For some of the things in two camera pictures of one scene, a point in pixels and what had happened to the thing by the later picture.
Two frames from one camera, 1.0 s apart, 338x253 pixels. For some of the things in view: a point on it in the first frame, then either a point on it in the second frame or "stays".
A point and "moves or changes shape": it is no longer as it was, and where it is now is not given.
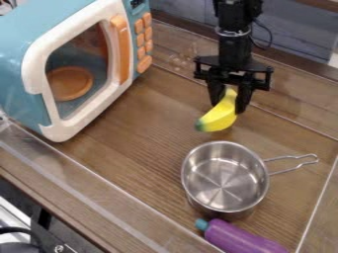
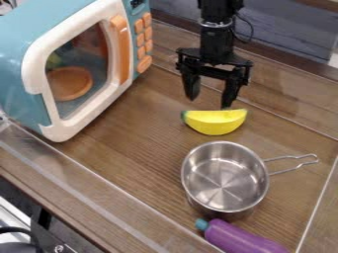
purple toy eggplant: (227, 237) stays
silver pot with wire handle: (224, 178) stays
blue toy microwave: (71, 55) stays
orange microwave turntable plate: (69, 82) stays
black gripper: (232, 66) → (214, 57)
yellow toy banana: (222, 119) moves or changes shape
